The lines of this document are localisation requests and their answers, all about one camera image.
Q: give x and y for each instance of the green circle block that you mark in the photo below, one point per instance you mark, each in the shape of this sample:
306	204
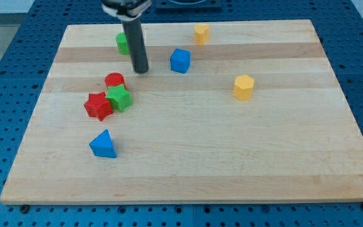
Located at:
121	41

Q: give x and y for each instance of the blue triangle block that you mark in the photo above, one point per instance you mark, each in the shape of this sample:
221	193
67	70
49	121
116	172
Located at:
103	146

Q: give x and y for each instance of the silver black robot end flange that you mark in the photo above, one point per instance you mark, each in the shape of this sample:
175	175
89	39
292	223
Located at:
125	10

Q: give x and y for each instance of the blue cube block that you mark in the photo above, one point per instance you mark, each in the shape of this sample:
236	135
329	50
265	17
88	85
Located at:
180	61

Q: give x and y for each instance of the green star block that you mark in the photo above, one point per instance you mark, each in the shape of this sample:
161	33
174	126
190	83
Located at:
119	97

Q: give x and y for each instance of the yellow heart block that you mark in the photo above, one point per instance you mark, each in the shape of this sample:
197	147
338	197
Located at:
201	33

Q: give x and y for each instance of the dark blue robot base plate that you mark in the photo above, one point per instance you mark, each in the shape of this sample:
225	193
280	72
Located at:
187	4

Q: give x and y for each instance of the red circle block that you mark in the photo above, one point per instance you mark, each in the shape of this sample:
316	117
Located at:
114	79

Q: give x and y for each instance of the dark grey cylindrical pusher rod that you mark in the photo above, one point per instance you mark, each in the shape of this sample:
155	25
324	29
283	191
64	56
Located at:
136	45

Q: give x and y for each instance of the red star block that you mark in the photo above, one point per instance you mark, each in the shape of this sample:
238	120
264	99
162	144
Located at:
98	106

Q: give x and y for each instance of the yellow hexagon block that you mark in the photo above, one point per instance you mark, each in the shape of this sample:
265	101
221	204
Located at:
243	87

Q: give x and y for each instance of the light wooden board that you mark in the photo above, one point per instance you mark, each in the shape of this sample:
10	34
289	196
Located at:
186	139

